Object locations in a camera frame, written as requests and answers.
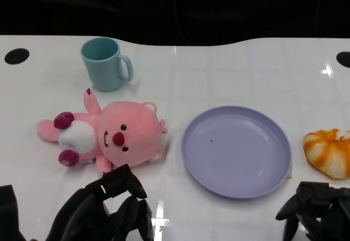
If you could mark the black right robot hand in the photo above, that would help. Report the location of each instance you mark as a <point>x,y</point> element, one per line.
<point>314,200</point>

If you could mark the orange striped toy bread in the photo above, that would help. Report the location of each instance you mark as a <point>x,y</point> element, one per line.
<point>328,153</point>

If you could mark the pink plush doll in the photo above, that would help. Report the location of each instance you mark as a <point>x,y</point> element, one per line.
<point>128,131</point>

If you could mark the purple plastic plate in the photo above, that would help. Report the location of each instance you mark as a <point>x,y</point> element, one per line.
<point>235,153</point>

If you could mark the teal plastic mug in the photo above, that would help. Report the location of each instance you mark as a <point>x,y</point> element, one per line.
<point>101,71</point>

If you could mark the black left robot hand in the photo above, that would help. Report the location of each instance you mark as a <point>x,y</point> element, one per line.
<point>90,211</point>

